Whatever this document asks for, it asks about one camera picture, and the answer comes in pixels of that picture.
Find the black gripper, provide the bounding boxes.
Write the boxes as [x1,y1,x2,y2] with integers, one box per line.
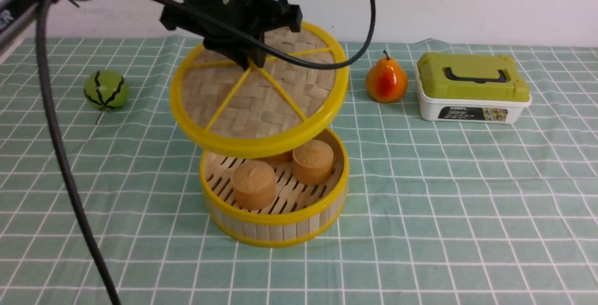
[160,0,302,70]

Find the yellow bamboo steamer lid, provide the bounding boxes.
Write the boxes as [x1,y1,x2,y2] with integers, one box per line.
[170,44,349,159]

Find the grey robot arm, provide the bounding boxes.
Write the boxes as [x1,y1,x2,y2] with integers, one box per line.
[1,0,302,70]

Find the yellow bamboo steamer basket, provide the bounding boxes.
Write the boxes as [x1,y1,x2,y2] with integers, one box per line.
[199,129,349,248]

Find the white box green lid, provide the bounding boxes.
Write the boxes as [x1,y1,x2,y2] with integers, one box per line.
[415,52,532,124]

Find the green toy watermelon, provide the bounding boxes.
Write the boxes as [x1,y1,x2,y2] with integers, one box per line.
[83,70,129,125]

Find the back brown toy bun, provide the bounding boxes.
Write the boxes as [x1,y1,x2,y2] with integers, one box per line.
[261,150,293,164]

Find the brown toy bun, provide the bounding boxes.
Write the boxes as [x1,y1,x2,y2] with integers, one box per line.
[292,139,335,186]
[261,150,293,164]
[231,160,276,211]

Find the orange toy pear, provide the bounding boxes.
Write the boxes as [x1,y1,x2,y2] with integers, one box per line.
[365,50,409,103]

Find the right brown toy bun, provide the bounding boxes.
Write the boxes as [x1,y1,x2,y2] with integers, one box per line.
[292,139,335,186]

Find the front brown toy bun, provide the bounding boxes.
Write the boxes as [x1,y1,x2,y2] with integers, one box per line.
[231,160,276,211]

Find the green checkered tablecloth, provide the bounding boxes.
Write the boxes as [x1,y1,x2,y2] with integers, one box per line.
[0,35,598,305]

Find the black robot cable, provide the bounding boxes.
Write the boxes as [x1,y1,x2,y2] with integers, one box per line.
[36,0,377,305]

